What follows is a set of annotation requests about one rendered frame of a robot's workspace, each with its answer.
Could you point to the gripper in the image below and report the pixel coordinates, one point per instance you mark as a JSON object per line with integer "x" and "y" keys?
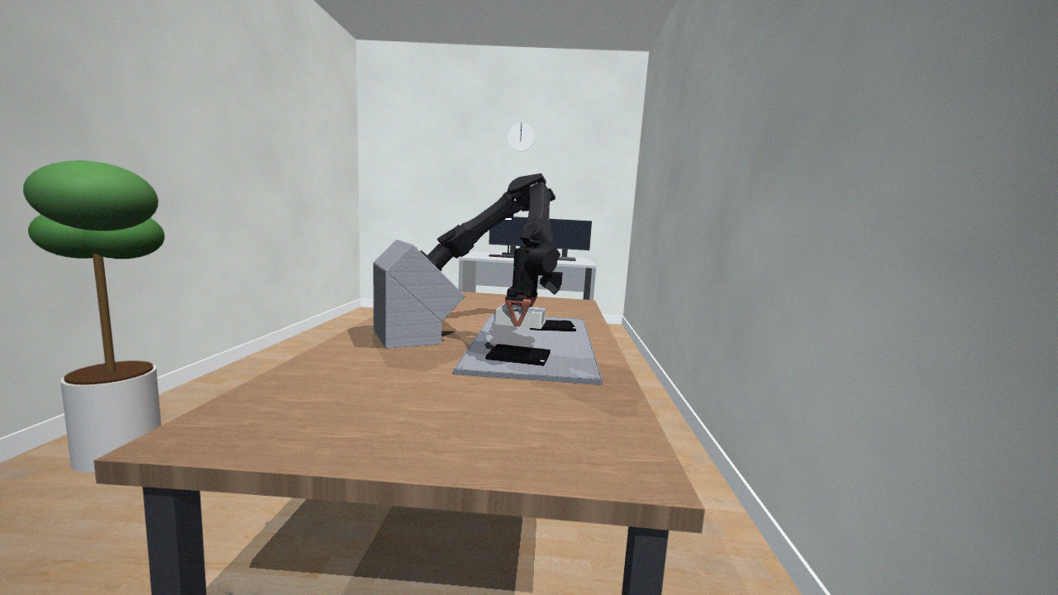
{"x": 515, "y": 296}

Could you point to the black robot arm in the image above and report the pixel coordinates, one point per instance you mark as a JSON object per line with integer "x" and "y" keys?
{"x": 538, "y": 253}

